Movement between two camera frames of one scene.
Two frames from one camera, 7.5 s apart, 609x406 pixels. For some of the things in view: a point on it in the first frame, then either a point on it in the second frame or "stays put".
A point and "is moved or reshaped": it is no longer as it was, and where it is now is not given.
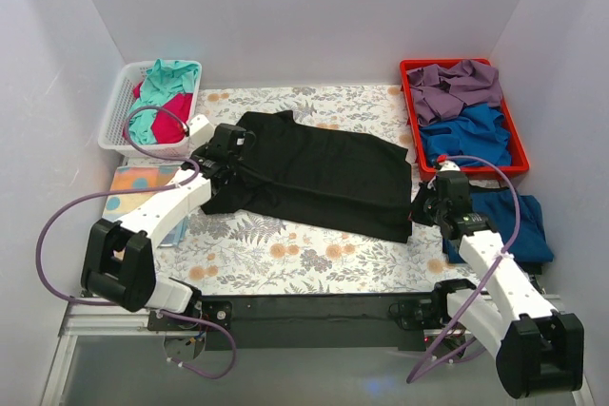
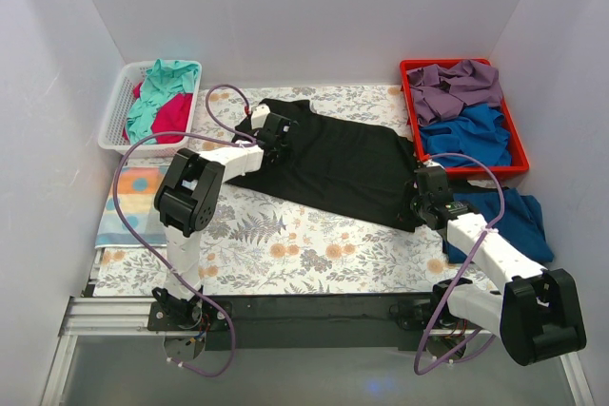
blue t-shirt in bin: [478, 133] stays put
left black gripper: [221, 176] → [284, 138]
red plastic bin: [519, 159] stays put
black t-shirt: [311, 178] is moved or reshaped
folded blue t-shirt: [498, 207] stays put
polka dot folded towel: [127, 177] stays put
